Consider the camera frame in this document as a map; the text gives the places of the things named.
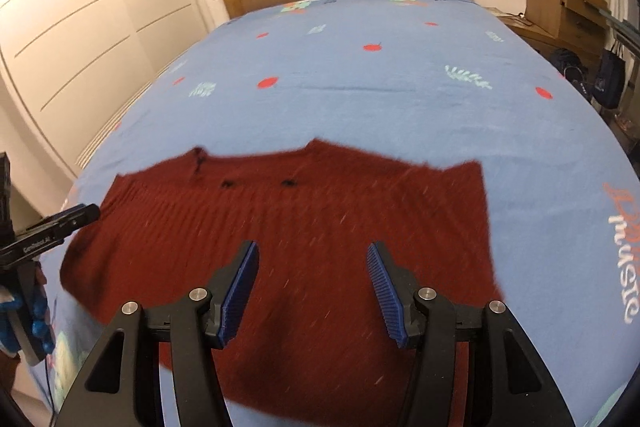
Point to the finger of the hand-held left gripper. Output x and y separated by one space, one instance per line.
70 219

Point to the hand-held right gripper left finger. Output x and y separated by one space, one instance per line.
240 292

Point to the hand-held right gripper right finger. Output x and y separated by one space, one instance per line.
387 292

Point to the dark red knitted sweater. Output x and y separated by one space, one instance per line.
325 207

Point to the person's left hand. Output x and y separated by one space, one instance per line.
41 322

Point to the cream wardrobe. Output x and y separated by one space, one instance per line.
75 32

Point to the bed with blue printed sheet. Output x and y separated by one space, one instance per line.
375 82

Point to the black backpack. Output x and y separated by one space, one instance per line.
567 63

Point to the dark blue tote bag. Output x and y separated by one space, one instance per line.
608 79

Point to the wooden desk cabinet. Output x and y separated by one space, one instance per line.
565 7

